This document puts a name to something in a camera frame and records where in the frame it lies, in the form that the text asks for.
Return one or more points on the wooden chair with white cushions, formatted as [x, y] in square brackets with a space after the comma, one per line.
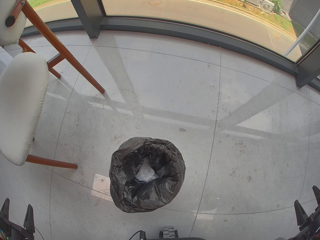
[22, 104]

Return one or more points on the window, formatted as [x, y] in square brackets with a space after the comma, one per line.
[85, 9]

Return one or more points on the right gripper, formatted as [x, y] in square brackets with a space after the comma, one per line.
[312, 224]

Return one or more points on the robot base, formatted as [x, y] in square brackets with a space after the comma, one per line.
[170, 232]

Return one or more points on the black plastic bag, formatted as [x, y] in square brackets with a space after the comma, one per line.
[155, 196]

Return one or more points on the crumpled white paper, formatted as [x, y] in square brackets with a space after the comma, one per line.
[147, 172]

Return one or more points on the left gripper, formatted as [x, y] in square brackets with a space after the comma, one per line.
[15, 231]

